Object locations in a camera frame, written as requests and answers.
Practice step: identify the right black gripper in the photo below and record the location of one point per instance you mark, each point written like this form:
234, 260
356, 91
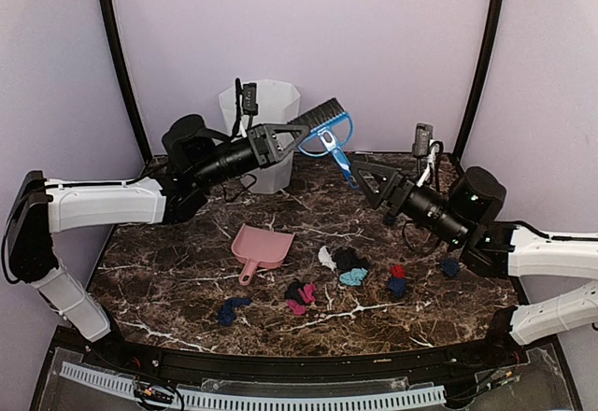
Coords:
374, 199

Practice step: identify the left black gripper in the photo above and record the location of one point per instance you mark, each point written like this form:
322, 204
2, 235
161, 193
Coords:
264, 140

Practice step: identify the blue hand brush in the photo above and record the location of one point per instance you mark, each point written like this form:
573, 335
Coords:
322, 121

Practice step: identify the white paper scrap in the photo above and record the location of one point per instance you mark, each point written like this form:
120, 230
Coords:
326, 259

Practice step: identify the pink plastic dustpan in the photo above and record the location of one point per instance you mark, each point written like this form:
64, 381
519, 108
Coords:
259, 248

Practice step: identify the teal paper scrap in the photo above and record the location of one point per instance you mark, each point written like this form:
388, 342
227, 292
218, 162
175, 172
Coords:
354, 278

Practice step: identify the pink paper scrap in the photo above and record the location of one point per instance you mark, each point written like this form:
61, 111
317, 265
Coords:
309, 296

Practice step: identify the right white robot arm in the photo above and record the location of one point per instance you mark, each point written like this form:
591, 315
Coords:
467, 220

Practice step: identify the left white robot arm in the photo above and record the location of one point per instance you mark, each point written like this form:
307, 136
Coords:
198, 159

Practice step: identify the translucent white waste bin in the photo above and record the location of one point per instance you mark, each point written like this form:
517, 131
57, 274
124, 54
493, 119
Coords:
277, 103

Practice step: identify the dark blue scrap centre right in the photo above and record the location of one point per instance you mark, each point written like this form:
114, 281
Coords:
397, 286

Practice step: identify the dark blue scrap far right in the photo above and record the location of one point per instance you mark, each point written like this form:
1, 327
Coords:
450, 267

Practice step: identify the long dark blue scrap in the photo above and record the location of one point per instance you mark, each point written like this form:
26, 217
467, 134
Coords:
227, 315

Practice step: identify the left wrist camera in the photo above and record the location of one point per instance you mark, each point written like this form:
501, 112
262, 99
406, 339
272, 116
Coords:
246, 100

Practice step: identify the black front table rail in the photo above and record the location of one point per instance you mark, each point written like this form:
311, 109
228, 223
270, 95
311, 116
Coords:
451, 362

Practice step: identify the white slotted cable duct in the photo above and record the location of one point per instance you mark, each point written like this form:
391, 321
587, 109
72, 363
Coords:
238, 395

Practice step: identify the right black frame post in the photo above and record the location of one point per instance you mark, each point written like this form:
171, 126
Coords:
478, 80

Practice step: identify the black frame post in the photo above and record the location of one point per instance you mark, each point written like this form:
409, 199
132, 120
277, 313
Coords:
111, 27
478, 80

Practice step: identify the left black frame post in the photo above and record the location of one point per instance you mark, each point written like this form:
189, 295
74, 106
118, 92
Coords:
111, 27

